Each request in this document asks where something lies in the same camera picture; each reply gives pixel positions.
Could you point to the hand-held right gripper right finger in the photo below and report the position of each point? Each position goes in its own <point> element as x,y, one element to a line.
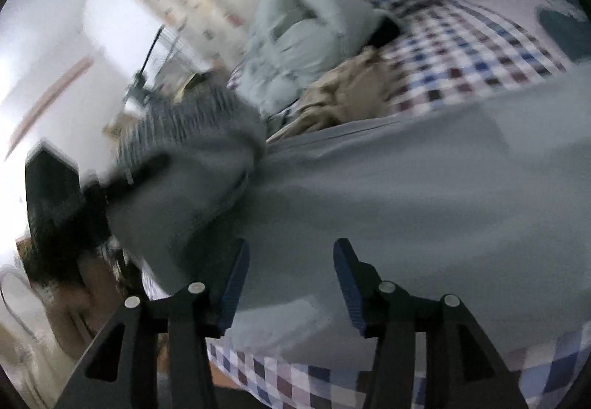
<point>349,286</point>

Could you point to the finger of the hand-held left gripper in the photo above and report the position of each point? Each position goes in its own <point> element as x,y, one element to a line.
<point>143,171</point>

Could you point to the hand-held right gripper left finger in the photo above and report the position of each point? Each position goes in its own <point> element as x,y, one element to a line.
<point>234,286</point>

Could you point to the light grey-blue sweatpants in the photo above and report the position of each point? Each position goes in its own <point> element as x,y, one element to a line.
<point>369,187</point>

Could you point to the black metal rack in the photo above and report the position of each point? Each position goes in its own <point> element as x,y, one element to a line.
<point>150,51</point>

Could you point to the beige garment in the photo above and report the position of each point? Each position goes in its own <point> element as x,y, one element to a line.
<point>341,90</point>

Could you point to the light blue jacket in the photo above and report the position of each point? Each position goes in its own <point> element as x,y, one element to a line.
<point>300,35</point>

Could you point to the large-check bed sheet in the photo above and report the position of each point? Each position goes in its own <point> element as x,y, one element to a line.
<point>461,49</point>

